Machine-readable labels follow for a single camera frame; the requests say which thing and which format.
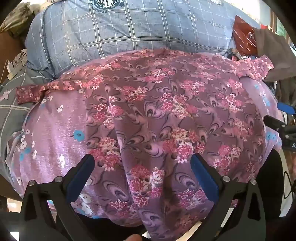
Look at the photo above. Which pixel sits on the red plastic bag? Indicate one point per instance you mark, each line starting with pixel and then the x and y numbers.
pixel 245 34

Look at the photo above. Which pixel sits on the white charger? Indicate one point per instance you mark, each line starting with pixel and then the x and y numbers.
pixel 10 68

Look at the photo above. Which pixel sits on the brown wooden headboard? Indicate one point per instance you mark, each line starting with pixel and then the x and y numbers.
pixel 9 46

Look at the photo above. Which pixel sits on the beige patterned cloth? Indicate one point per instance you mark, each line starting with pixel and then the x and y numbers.
pixel 18 16

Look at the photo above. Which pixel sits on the purple flowered bed sheet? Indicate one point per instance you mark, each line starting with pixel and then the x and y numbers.
pixel 53 129

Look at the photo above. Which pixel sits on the grey star print cloth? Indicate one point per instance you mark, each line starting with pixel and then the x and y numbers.
pixel 13 104

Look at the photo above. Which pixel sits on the person's left hand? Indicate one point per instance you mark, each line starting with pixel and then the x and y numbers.
pixel 133 238

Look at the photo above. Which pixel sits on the purple floral print garment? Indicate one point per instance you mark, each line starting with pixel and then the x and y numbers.
pixel 161 104

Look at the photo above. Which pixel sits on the grey-brown cloth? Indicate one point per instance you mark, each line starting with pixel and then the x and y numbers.
pixel 275 53

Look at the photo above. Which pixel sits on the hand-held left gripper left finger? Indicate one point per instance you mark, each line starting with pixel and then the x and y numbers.
pixel 78 183

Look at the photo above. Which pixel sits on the blue plaid pillow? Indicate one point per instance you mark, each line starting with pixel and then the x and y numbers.
pixel 115 34

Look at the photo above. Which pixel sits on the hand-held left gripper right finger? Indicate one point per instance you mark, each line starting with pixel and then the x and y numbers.
pixel 205 178

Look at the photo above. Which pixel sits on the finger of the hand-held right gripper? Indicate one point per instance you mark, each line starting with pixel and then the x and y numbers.
pixel 286 108
pixel 275 125

